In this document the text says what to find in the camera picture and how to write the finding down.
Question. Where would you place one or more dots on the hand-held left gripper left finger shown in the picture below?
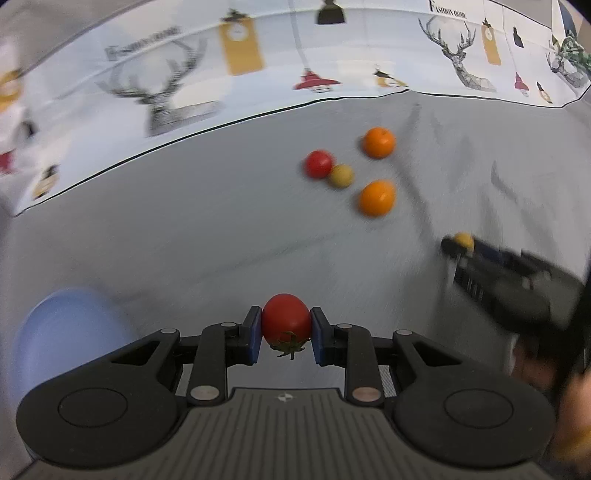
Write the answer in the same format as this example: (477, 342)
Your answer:
(253, 334)

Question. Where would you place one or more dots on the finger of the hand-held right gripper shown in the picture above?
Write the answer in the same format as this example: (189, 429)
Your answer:
(450, 247)
(487, 253)

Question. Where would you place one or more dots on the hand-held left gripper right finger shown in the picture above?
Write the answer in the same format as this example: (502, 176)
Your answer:
(318, 334)

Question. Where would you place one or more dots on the yellow-green jujube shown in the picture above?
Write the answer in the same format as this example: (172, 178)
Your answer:
(341, 176)
(464, 240)

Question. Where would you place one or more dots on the red tomato with green stem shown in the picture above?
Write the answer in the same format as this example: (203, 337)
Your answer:
(286, 323)

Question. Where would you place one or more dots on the small tangerine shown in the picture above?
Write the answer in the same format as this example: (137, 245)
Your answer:
(376, 198)
(378, 142)

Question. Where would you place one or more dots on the blue plate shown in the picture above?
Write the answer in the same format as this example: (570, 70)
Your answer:
(60, 332)

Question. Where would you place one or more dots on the person's right forearm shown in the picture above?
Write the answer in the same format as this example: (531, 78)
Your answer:
(577, 424)

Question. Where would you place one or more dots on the person's right hand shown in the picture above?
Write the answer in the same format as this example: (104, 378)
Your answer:
(531, 367)

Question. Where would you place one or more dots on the grey bed sheet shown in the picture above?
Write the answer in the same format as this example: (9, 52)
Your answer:
(207, 230)

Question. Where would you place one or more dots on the white deer print bedsheet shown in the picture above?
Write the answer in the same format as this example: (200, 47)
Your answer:
(277, 46)

